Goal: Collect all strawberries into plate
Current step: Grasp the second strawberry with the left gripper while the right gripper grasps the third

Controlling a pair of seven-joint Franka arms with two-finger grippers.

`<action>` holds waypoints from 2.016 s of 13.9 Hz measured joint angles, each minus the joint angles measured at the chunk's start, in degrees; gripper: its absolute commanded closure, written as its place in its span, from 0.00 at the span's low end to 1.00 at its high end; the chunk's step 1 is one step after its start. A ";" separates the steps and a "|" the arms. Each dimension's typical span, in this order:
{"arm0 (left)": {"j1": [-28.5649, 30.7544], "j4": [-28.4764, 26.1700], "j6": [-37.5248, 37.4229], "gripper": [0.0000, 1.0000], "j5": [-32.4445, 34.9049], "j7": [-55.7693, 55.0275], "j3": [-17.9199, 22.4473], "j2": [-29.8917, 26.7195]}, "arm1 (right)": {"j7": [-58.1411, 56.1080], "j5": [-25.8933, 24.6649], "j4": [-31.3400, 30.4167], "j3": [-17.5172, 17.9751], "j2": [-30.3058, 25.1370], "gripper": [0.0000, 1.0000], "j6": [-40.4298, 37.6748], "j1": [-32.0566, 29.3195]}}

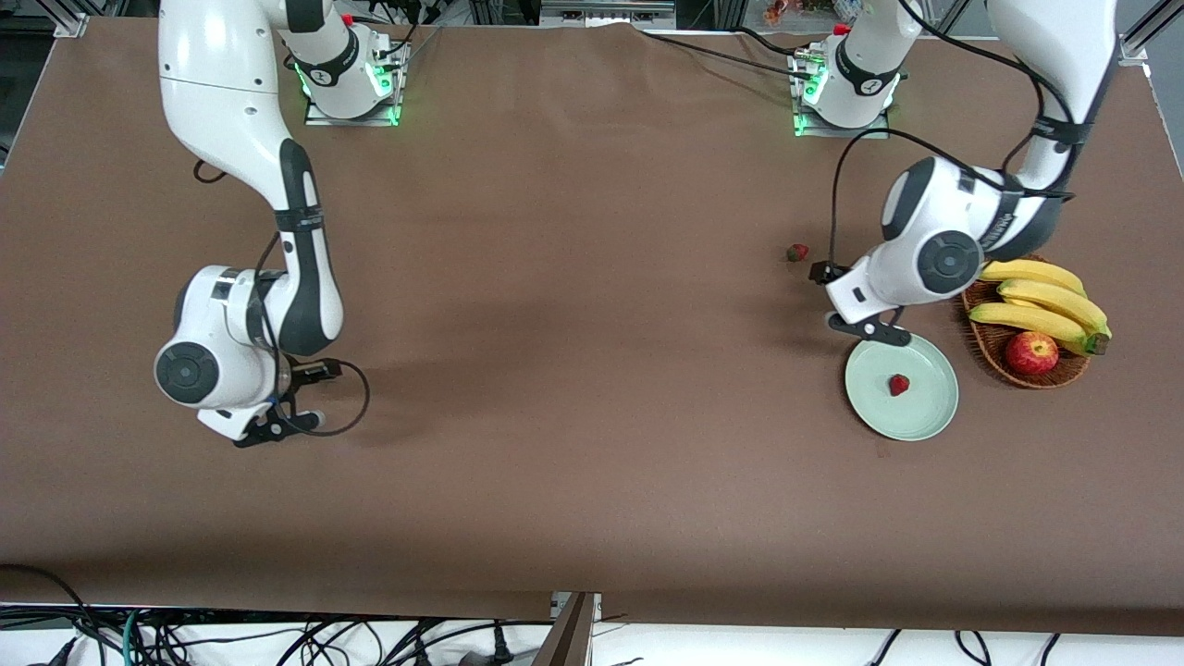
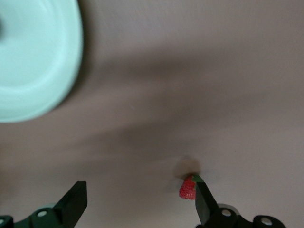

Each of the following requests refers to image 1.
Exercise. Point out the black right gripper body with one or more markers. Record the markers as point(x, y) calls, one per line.
point(308, 372)

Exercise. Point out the red strawberry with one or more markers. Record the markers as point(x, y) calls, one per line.
point(898, 385)
point(797, 252)

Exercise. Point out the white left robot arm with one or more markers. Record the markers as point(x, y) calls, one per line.
point(934, 259)

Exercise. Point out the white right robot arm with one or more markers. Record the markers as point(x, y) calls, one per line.
point(231, 92)

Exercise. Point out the pale green round plate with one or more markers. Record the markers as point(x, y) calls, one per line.
point(911, 412)

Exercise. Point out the brown woven basket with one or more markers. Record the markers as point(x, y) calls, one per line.
point(990, 350)

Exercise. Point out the red apple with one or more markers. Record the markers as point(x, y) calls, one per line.
point(1031, 354)

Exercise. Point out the table cover sheet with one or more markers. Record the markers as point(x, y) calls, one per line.
point(592, 277)

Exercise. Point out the colourful toy pile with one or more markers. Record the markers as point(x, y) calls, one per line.
point(782, 11)

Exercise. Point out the aluminium corner profile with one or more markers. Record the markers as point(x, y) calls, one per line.
point(72, 26)
point(1136, 46)

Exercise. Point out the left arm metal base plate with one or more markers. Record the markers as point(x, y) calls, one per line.
point(874, 133)

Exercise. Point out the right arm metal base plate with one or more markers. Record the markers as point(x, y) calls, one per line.
point(370, 119)

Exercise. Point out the grey metal frame box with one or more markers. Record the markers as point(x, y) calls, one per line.
point(606, 14)

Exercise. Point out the aluminium table frame profile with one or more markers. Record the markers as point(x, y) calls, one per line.
point(573, 634)

